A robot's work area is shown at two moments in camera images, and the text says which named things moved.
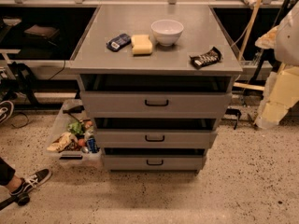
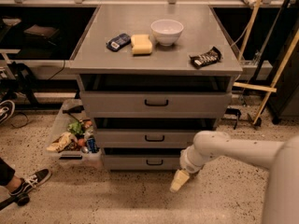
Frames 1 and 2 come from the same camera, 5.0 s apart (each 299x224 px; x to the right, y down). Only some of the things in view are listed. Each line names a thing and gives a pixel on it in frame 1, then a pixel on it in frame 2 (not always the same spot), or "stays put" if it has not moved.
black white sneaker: x=32 y=181 stays put
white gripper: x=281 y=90 → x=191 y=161
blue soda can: x=92 y=145 stays put
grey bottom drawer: x=154 y=162 stays put
